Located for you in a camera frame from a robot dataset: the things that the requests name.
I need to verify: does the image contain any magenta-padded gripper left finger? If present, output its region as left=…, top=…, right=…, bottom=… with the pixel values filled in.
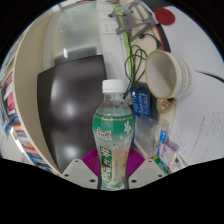
left=61, top=148, right=102, bottom=190

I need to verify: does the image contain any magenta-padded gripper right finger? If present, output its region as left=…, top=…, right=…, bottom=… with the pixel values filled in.
left=125, top=148, right=168, bottom=190

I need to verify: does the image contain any green-labelled clear drink bottle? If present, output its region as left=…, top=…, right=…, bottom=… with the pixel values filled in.
left=92, top=79, right=136, bottom=190

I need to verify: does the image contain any clear plastic box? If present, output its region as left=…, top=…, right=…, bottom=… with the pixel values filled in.
left=133, top=114, right=161, bottom=159

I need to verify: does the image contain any black computer monitor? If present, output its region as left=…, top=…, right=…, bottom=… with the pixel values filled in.
left=36, top=54, right=108, bottom=173

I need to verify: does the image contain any printed white paper sheet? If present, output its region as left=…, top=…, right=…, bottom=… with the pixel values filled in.
left=168, top=71, right=224, bottom=166

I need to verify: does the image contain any beige shelf with books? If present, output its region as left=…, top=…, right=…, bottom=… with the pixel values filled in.
left=0, top=9, right=63, bottom=174

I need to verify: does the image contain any white patterned paper cup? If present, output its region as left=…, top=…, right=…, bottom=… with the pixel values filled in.
left=144, top=49, right=195, bottom=101

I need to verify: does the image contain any blank white paper sheet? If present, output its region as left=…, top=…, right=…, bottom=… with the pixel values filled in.
left=166, top=6, right=224, bottom=81

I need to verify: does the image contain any grey metal laptop stand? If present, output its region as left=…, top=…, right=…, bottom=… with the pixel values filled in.
left=108, top=0, right=159, bottom=36

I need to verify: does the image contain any black cable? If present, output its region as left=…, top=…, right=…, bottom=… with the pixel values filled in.
left=123, top=33, right=164, bottom=99

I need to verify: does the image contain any white wall socket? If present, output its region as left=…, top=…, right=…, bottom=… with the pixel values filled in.
left=101, top=19, right=118, bottom=34
left=98, top=3, right=114, bottom=19

